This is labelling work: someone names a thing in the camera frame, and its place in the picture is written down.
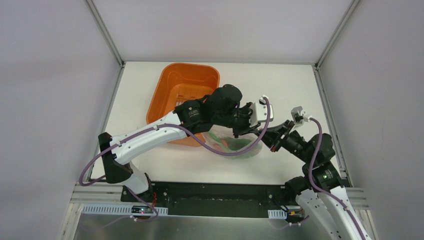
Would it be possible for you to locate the clear zip top bag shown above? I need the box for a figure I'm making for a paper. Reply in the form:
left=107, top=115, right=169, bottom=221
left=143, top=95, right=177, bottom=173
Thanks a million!
left=202, top=126, right=263, bottom=160

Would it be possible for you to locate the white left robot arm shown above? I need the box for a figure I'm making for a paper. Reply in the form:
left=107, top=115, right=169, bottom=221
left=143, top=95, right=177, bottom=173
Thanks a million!
left=98, top=84, right=273, bottom=203

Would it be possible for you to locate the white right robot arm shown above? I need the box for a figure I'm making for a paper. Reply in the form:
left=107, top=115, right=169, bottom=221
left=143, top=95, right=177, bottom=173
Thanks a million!
left=259, top=118, right=371, bottom=240

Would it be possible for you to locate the orange plastic basket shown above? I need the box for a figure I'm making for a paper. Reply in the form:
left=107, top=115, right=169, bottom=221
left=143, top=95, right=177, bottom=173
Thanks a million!
left=145, top=62, right=222, bottom=148

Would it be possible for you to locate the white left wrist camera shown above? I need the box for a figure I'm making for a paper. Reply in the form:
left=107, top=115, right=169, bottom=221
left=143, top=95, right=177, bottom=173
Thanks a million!
left=249, top=95, right=274, bottom=128

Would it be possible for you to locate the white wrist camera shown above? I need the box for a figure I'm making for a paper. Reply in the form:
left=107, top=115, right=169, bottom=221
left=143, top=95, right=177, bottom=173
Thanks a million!
left=290, top=106, right=312, bottom=128
left=249, top=95, right=274, bottom=128

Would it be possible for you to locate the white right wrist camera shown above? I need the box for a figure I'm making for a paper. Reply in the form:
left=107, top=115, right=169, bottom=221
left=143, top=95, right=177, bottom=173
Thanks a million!
left=290, top=106, right=312, bottom=128

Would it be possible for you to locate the right white cable duct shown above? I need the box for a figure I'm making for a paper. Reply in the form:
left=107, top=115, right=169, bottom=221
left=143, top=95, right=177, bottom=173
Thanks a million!
left=267, top=209, right=287, bottom=220

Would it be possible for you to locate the white cable duct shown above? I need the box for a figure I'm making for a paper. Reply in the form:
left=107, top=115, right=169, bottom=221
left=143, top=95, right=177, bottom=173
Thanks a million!
left=267, top=209, right=287, bottom=220
left=81, top=203, right=169, bottom=217

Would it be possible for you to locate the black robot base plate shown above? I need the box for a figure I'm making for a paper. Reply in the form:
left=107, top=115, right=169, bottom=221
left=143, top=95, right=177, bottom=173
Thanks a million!
left=138, top=181, right=297, bottom=218

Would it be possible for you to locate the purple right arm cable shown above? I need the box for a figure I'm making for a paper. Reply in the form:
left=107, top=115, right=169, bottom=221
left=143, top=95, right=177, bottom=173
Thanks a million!
left=307, top=116, right=368, bottom=240

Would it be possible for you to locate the left white cable duct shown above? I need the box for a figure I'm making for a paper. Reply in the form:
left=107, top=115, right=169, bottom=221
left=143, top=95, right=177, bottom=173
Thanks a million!
left=81, top=203, right=169, bottom=217

